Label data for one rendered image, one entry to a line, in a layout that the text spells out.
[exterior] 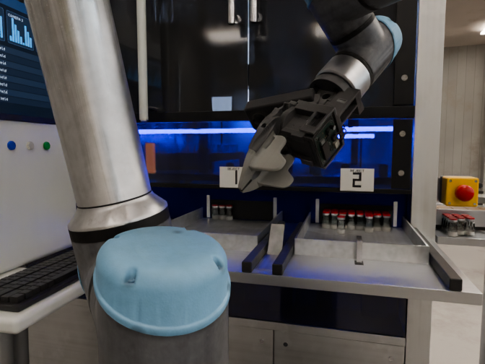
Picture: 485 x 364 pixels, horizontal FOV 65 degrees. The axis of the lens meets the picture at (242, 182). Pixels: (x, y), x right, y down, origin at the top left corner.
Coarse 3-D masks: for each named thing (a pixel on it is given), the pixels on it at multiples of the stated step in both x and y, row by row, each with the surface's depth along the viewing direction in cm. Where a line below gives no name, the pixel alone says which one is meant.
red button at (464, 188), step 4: (456, 188) 93; (460, 188) 92; (464, 188) 91; (468, 188) 91; (472, 188) 91; (456, 192) 92; (460, 192) 91; (464, 192) 91; (468, 192) 91; (472, 192) 91; (456, 196) 93; (460, 196) 92; (464, 196) 91; (468, 196) 91; (472, 196) 91; (460, 200) 92; (464, 200) 92; (468, 200) 91
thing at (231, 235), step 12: (180, 216) 106; (192, 216) 113; (276, 216) 106; (192, 228) 105; (204, 228) 105; (216, 228) 105; (228, 228) 105; (240, 228) 105; (252, 228) 105; (264, 228) 90; (228, 240) 84; (240, 240) 83; (252, 240) 83
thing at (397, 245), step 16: (304, 224) 95; (320, 224) 111; (304, 240) 80; (320, 240) 79; (336, 240) 78; (352, 240) 91; (368, 240) 91; (384, 240) 91; (400, 240) 91; (416, 240) 84; (336, 256) 78; (352, 256) 77; (368, 256) 76; (384, 256) 76; (400, 256) 75; (416, 256) 74
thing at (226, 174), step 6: (222, 168) 110; (228, 168) 110; (234, 168) 109; (240, 168) 109; (222, 174) 110; (228, 174) 110; (234, 174) 109; (240, 174) 109; (222, 180) 110; (228, 180) 110; (234, 180) 110; (222, 186) 111; (228, 186) 110; (234, 186) 110
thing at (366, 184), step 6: (342, 168) 101; (348, 168) 101; (354, 168) 101; (360, 168) 100; (342, 174) 102; (348, 174) 101; (366, 174) 100; (372, 174) 100; (342, 180) 102; (348, 180) 101; (366, 180) 100; (372, 180) 100; (342, 186) 102; (348, 186) 101; (366, 186) 100; (372, 186) 100
